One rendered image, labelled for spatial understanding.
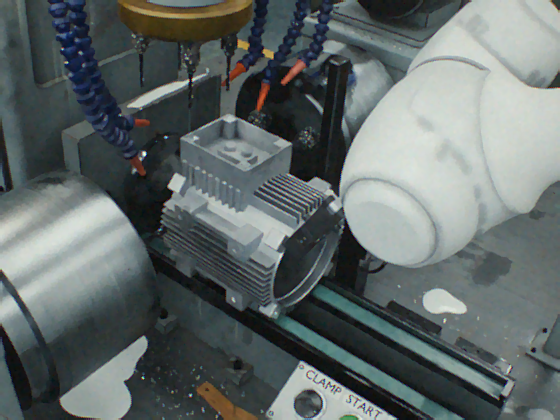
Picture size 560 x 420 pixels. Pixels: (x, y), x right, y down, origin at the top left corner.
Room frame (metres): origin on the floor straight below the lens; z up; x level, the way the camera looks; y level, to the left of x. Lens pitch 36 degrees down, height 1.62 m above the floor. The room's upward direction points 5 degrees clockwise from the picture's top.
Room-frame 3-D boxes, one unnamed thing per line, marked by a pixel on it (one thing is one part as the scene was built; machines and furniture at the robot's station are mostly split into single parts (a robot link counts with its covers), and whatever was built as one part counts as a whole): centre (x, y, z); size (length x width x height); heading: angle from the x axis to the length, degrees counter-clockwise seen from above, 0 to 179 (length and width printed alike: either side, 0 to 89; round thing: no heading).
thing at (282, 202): (0.77, 0.04, 1.02); 0.20 x 0.19 x 0.19; 54
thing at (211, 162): (0.80, 0.07, 1.11); 0.12 x 0.11 x 0.07; 54
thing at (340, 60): (0.87, -0.07, 1.12); 0.04 x 0.03 x 0.26; 56
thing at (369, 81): (1.10, -0.07, 1.04); 0.41 x 0.25 x 0.25; 146
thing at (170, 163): (0.88, 0.19, 1.02); 0.15 x 0.02 x 0.15; 146
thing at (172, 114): (0.92, 0.25, 0.97); 0.30 x 0.11 x 0.34; 146
